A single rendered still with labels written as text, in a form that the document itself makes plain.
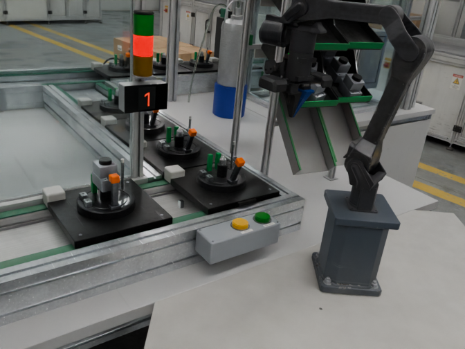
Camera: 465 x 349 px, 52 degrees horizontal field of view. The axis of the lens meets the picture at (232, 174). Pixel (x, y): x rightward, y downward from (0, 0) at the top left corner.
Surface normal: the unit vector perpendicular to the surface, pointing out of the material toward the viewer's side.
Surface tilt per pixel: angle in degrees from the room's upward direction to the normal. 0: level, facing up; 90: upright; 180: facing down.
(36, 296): 90
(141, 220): 0
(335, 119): 45
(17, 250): 0
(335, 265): 90
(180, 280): 0
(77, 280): 90
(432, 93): 90
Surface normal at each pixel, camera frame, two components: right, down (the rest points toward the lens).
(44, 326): 0.09, -0.91
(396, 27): -0.77, -0.18
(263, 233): 0.58, 0.39
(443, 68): -0.71, 0.24
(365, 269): 0.00, 0.41
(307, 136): 0.37, -0.35
